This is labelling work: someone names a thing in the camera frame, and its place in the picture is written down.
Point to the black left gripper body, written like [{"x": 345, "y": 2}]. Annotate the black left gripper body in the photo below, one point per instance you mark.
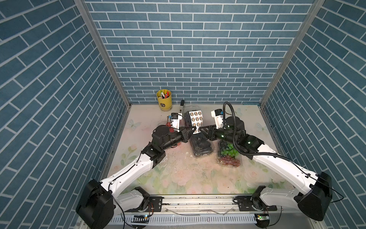
[{"x": 182, "y": 136}]

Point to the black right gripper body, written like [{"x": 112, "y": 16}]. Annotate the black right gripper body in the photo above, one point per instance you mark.
[{"x": 213, "y": 133}]

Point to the white fruit sticker sheet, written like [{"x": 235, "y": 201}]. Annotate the white fruit sticker sheet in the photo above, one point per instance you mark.
[{"x": 196, "y": 118}]

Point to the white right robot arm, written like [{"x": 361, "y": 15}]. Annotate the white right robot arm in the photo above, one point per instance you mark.
[{"x": 312, "y": 193}]

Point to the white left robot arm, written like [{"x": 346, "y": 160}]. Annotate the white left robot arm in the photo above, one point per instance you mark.
[{"x": 99, "y": 198}]

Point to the clear box of dark grapes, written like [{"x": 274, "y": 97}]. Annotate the clear box of dark grapes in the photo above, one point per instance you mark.
[{"x": 186, "y": 115}]

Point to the clear box of avocados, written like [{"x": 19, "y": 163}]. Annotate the clear box of avocados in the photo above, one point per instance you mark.
[{"x": 200, "y": 145}]

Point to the clear box of strawberries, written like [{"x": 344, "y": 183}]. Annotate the clear box of strawberries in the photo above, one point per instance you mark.
[{"x": 169, "y": 138}]

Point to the clear box of mixed grapes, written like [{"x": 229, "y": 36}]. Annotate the clear box of mixed grapes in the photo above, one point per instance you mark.
[{"x": 227, "y": 155}]

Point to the black capped marker pen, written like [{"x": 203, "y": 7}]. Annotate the black capped marker pen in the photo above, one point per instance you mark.
[{"x": 181, "y": 107}]

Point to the yellow pen cup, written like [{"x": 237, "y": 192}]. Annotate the yellow pen cup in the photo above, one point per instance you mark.
[{"x": 164, "y": 98}]

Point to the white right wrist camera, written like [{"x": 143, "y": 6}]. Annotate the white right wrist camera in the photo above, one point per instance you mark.
[{"x": 218, "y": 118}]

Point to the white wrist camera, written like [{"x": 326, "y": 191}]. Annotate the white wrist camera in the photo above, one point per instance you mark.
[
  {"x": 175, "y": 119},
  {"x": 218, "y": 118}
]

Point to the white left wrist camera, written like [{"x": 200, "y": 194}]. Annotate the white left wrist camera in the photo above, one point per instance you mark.
[{"x": 175, "y": 119}]

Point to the metal base rail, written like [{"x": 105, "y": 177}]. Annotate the metal base rail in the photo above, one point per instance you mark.
[{"x": 193, "y": 204}]

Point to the white perforated cable tray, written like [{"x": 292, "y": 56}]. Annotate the white perforated cable tray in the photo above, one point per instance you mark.
[{"x": 179, "y": 220}]

